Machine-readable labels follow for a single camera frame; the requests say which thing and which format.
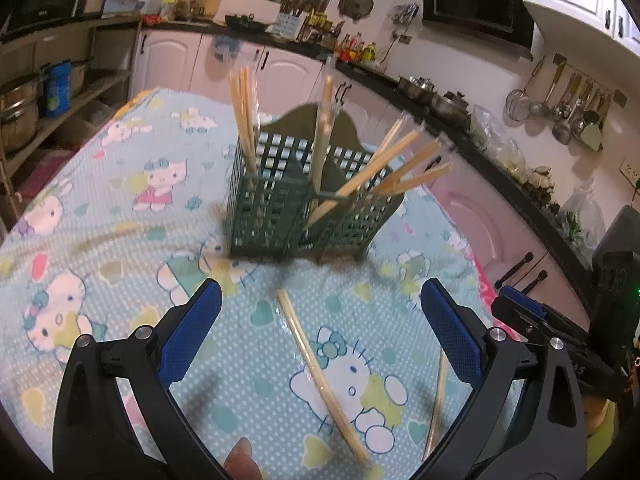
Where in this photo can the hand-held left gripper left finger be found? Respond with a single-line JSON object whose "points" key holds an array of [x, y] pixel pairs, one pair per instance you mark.
{"points": [[192, 330]]}

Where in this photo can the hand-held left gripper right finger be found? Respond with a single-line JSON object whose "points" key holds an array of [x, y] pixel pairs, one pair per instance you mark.
{"points": [[452, 330]]}

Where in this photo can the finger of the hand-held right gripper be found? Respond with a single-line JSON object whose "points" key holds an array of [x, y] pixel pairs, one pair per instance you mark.
{"points": [[520, 302]]}

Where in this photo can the wooden chopsticks pair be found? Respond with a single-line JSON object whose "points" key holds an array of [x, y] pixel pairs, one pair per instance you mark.
{"points": [[315, 365], [322, 125], [370, 172], [112, 236], [394, 136], [437, 400], [410, 165], [239, 115], [425, 176], [250, 110]]}

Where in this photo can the green plastic utensil basket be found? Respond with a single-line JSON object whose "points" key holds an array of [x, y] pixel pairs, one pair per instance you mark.
{"points": [[260, 220]]}

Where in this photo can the person's right forearm green sleeve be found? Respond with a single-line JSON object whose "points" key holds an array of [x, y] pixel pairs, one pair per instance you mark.
{"points": [[612, 440]]}

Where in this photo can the row of hanging kitchen utensils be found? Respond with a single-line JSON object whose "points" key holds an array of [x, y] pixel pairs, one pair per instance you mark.
{"points": [[565, 110]]}

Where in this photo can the small hanging utensils bunch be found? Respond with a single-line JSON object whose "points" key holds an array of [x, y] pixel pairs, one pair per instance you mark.
{"points": [[406, 15]]}

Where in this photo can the person's right hand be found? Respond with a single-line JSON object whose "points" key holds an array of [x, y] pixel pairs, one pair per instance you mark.
{"points": [[597, 412]]}

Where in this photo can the person's left hand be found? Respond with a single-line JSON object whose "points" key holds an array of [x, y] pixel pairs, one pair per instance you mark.
{"points": [[242, 460]]}

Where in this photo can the pink blanket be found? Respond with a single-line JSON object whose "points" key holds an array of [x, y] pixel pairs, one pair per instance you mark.
{"points": [[482, 280]]}

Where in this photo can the white plastic bag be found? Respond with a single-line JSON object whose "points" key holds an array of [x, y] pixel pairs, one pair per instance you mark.
{"points": [[582, 220]]}

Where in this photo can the cartoon cat printed blanket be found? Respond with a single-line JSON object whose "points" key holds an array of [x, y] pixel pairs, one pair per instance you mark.
{"points": [[125, 260]]}

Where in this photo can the clear plastic food bag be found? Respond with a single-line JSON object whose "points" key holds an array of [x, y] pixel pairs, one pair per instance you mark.
{"points": [[495, 140]]}

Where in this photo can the steel cooking pot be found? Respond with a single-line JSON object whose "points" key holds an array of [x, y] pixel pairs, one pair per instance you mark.
{"points": [[450, 106]]}

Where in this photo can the wooden shelf rack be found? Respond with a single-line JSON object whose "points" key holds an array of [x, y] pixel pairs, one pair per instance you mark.
{"points": [[110, 80]]}

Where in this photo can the blue bag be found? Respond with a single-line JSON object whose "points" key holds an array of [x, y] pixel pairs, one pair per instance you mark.
{"points": [[57, 90]]}

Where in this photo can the large steel stockpot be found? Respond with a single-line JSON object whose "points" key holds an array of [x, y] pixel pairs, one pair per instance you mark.
{"points": [[17, 115]]}

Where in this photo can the row of sauce bottles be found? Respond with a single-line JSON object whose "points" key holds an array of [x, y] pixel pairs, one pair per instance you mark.
{"points": [[360, 50]]}

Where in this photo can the black range hood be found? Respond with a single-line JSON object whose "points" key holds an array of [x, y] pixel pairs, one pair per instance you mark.
{"points": [[475, 0]]}

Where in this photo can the black wok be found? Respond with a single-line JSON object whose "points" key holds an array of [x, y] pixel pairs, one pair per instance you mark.
{"points": [[245, 24]]}

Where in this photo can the red chillies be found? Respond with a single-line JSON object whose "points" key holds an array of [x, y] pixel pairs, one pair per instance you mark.
{"points": [[151, 19]]}

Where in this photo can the blue checked knife holder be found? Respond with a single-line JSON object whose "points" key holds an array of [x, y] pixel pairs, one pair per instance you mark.
{"points": [[289, 24]]}

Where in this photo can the yellow dish soap bottle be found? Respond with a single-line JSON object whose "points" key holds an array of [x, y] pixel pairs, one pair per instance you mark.
{"points": [[169, 7]]}

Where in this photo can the blue plastic container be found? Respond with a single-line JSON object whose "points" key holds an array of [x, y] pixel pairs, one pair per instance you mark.
{"points": [[125, 0]]}

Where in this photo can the steel pot lid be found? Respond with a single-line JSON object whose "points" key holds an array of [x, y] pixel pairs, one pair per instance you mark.
{"points": [[356, 4]]}

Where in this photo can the wall power outlet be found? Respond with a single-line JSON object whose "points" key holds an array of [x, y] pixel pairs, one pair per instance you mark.
{"points": [[631, 171], [405, 39]]}

